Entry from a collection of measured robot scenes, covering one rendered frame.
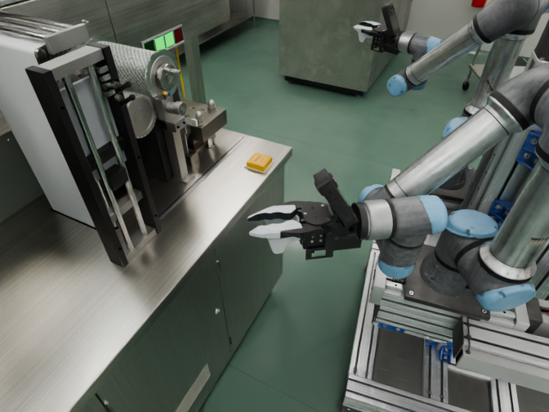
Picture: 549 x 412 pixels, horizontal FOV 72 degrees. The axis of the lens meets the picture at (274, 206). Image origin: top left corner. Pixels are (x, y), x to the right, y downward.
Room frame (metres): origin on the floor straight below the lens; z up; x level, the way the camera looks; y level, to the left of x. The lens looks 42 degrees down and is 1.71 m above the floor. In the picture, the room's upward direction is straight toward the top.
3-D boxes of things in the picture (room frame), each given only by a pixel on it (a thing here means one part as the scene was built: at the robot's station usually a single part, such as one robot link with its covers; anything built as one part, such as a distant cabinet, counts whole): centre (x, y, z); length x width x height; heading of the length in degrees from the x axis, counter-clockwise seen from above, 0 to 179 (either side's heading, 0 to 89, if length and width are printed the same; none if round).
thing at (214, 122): (1.33, 0.40, 1.00); 0.40 x 0.16 x 0.06; 63
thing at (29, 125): (0.87, 0.62, 1.17); 0.34 x 0.05 x 0.54; 63
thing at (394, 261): (0.54, -0.26, 1.12); 0.11 x 0.08 x 0.11; 8
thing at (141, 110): (1.04, 0.50, 1.18); 0.26 x 0.12 x 0.12; 63
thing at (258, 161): (1.13, 0.05, 0.91); 0.07 x 0.07 x 0.02; 63
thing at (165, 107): (1.05, 0.31, 1.05); 0.06 x 0.05 x 0.31; 63
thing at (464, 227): (0.68, -0.51, 0.98); 0.13 x 0.12 x 0.14; 8
